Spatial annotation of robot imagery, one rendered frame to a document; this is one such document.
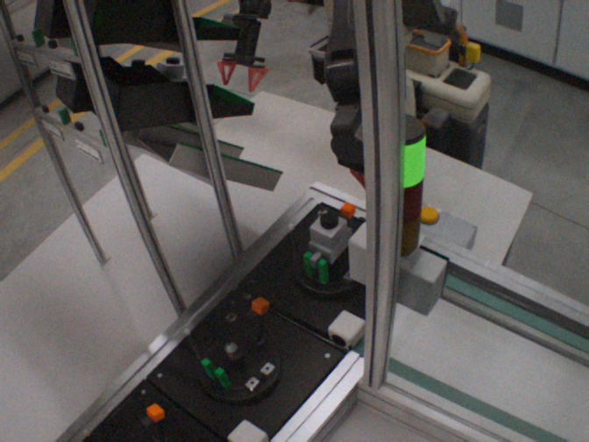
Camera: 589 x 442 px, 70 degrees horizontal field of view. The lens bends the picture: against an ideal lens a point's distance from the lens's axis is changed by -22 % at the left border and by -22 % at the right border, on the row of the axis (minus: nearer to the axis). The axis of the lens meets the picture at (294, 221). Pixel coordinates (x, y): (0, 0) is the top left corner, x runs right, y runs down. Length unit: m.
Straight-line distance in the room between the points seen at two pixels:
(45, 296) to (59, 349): 0.17
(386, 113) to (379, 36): 0.07
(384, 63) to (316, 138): 1.02
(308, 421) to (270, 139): 0.86
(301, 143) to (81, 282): 0.69
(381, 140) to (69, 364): 0.85
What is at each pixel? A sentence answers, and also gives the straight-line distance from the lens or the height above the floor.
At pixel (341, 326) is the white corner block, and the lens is 0.85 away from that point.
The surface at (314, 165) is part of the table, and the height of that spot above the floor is 0.86.
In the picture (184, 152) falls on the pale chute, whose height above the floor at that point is 1.19.
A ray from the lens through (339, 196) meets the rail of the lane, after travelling 1.09.
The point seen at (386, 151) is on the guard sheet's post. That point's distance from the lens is 0.45.
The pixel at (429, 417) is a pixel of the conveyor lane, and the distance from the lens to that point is 0.80.
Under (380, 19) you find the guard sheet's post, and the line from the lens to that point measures 0.39.
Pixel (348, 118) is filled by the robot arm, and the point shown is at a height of 1.27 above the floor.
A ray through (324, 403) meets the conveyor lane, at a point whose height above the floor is 0.95.
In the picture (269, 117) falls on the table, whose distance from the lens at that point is 1.53.
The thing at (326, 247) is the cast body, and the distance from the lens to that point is 0.87.
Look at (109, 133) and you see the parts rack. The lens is 0.72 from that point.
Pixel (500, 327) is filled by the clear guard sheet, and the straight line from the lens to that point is 0.56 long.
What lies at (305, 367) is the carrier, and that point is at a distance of 0.83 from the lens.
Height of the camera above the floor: 1.70
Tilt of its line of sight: 45 degrees down
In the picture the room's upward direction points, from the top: 8 degrees counter-clockwise
